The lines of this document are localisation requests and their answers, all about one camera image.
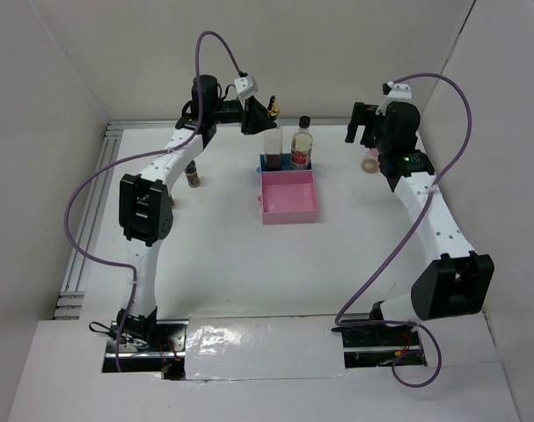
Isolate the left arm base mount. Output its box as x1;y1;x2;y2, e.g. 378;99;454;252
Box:
88;320;188;381

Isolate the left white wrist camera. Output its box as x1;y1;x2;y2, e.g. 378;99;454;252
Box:
234;74;259;101

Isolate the soy sauce bottle red label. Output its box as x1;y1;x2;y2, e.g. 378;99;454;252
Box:
290;115;313;170

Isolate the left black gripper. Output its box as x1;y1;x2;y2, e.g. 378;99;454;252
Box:
210;94;277;135

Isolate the blue storage box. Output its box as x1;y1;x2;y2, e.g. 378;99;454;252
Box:
256;153;294;173

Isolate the pink-cap spice jar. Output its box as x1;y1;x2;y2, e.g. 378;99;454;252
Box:
361;149;380;174

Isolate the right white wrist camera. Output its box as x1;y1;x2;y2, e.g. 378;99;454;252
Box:
380;81;412;108

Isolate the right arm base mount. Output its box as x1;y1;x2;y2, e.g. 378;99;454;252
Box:
331;324;426;368

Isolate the pink storage box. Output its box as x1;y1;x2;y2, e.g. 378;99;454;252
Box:
258;170;319;225

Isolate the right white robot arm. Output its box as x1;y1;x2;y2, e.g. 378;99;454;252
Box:
345;101;494;345

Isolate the tall clear dark-liquid bottle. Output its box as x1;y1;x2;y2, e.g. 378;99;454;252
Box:
264;95;282;171

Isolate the black-cap pepper spice jar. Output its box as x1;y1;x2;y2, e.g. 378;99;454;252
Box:
185;160;201;188

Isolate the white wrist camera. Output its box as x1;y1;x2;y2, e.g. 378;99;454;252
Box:
380;81;412;108
234;74;259;101

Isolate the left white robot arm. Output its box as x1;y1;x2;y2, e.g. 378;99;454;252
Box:
117;73;276;351

